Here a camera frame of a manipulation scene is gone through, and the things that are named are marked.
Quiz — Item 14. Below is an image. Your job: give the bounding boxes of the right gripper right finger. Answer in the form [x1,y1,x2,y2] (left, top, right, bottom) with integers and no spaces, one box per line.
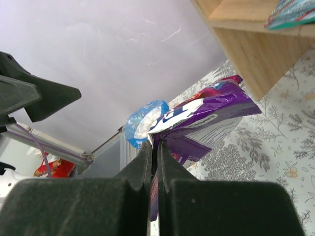
[157,141,304,236]

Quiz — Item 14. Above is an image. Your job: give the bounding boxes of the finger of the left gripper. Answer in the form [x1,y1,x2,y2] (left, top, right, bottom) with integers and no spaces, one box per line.
[0,52,81,123]

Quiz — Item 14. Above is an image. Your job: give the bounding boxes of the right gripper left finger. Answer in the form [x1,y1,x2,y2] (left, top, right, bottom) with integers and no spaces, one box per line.
[0,142,152,236]

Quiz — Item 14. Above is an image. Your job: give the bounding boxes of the purple Fox's berries bag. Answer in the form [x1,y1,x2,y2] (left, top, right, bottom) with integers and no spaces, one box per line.
[148,75,260,236]

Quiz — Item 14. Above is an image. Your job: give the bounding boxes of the teal Fox's mint bag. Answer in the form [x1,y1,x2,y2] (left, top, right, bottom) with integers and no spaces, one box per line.
[264,0,315,30]

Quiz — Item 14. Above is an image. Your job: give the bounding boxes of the wooden two-tier shelf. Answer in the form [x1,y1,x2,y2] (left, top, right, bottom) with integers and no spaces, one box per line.
[192,0,315,101]

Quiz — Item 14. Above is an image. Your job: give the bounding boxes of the red snack packet background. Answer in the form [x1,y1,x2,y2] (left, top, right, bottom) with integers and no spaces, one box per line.
[33,159,75,178]

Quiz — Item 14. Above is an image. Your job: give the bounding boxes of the blue white tape roll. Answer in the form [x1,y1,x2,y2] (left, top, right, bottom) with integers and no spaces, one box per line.
[122,100,169,149]

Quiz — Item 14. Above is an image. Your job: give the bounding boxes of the floral table mat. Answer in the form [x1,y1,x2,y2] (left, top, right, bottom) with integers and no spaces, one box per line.
[188,48,315,236]

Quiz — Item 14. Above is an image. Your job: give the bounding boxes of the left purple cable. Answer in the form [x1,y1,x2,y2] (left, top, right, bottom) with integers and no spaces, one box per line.
[4,122,89,177]

